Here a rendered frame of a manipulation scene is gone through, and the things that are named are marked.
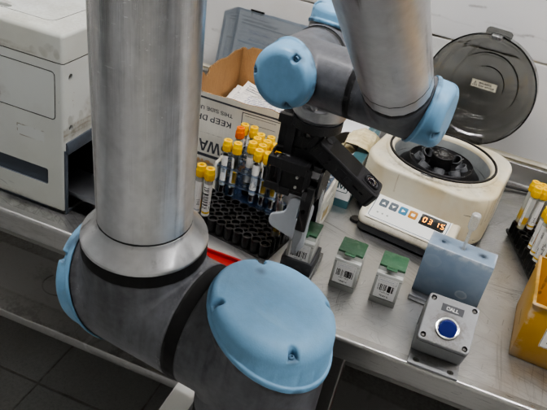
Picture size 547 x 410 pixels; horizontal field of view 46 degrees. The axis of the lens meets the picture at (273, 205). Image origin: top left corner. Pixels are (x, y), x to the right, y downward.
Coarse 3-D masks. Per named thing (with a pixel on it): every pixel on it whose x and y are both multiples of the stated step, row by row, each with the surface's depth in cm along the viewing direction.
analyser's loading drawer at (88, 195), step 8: (72, 176) 105; (80, 176) 106; (88, 176) 106; (72, 184) 103; (80, 184) 104; (88, 184) 104; (72, 192) 101; (80, 192) 102; (88, 192) 102; (88, 200) 101
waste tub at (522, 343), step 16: (544, 256) 97; (544, 272) 98; (528, 288) 97; (544, 288) 99; (528, 304) 91; (544, 304) 100; (528, 320) 88; (544, 320) 87; (512, 336) 94; (528, 336) 90; (544, 336) 89; (512, 352) 92; (528, 352) 91; (544, 352) 90; (544, 368) 91
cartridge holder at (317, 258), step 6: (318, 246) 101; (318, 252) 99; (282, 258) 97; (288, 258) 97; (318, 258) 101; (288, 264) 98; (294, 264) 97; (300, 264) 97; (306, 264) 96; (312, 264) 97; (318, 264) 102; (300, 270) 97; (306, 270) 97; (312, 270) 98; (306, 276) 97; (312, 276) 99
